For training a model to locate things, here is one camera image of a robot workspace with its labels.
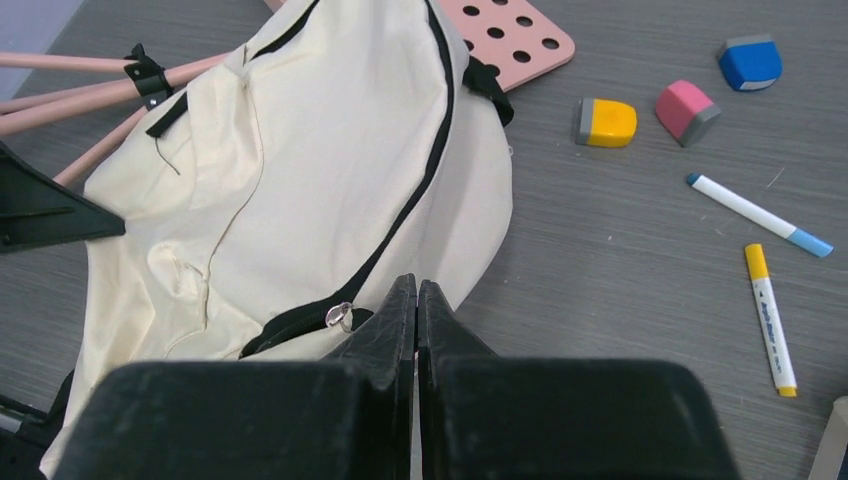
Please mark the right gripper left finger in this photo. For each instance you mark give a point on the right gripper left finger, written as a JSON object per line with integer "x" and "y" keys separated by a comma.
{"x": 373, "y": 440}

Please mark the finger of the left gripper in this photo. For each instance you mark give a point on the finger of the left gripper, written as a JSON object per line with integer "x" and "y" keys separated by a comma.
{"x": 38, "y": 212}

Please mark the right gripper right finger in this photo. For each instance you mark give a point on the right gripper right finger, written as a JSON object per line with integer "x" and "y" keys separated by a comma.
{"x": 447, "y": 350}

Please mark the cream canvas backpack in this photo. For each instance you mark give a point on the cream canvas backpack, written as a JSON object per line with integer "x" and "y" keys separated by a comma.
{"x": 345, "y": 144}

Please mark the yellow eraser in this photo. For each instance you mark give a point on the yellow eraser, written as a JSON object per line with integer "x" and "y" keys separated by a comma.
{"x": 605, "y": 123}

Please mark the yellow capped white marker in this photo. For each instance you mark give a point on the yellow capped white marker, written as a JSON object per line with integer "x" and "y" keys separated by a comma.
{"x": 774, "y": 338}

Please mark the pink eraser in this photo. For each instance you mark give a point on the pink eraser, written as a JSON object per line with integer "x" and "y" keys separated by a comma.
{"x": 686, "y": 112}

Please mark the blue capped white marker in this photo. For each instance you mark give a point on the blue capped white marker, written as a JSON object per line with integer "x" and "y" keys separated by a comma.
{"x": 758, "y": 215}

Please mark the floral cover small book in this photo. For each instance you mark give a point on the floral cover small book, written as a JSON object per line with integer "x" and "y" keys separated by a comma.
{"x": 830, "y": 462}

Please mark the blue eraser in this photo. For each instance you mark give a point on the blue eraser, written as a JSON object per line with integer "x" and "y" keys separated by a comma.
{"x": 750, "y": 63}

